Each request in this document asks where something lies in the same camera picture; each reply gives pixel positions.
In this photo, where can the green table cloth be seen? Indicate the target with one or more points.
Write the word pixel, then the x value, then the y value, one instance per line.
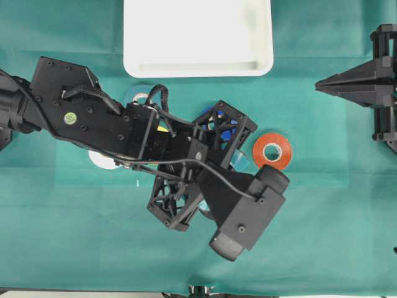
pixel 68 224

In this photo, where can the yellow tape roll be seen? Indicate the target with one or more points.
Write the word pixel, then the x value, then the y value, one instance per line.
pixel 162 129

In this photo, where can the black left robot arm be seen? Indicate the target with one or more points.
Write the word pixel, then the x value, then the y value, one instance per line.
pixel 66 100

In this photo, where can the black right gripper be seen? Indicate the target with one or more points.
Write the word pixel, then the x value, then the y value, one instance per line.
pixel 384 51

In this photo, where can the white tape roll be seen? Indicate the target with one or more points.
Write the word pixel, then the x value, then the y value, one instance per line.
pixel 102 161

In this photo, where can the red tape roll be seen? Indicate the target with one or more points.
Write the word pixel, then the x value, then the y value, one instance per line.
pixel 272 149

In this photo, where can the teal tape roll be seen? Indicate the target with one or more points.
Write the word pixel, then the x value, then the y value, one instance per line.
pixel 137 93

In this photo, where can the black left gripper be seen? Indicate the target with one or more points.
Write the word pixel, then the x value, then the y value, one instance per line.
pixel 176 195

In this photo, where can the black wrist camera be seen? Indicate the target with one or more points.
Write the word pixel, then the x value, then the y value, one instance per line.
pixel 241 220

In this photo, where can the blue tape roll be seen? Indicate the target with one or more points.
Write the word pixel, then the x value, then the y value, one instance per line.
pixel 220 124

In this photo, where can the white plastic case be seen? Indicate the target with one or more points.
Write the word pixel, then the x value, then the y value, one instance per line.
pixel 192 39

